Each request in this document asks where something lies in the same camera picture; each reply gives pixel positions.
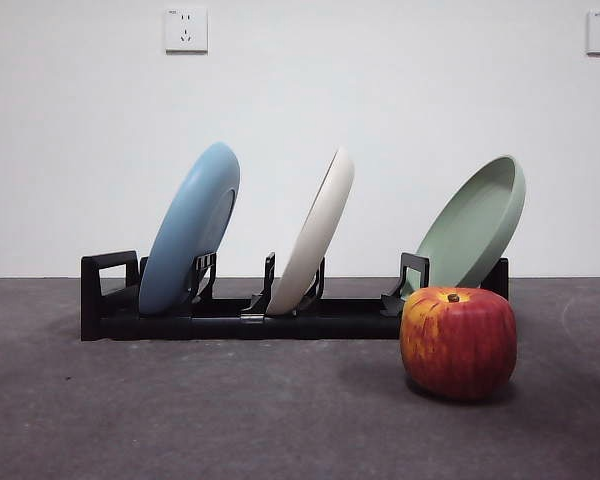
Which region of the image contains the black plate rack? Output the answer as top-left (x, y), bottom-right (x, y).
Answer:
top-left (80, 249), bottom-right (510, 342)

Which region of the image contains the green plate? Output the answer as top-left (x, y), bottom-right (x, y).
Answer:
top-left (413, 155), bottom-right (527, 291)

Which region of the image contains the blue plate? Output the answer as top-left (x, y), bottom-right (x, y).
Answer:
top-left (138, 141), bottom-right (242, 316)

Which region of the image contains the red yellow apple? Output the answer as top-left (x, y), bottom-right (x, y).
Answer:
top-left (399, 285), bottom-right (519, 401)

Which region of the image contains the white plate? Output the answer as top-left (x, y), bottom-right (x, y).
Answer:
top-left (265, 146), bottom-right (356, 316)

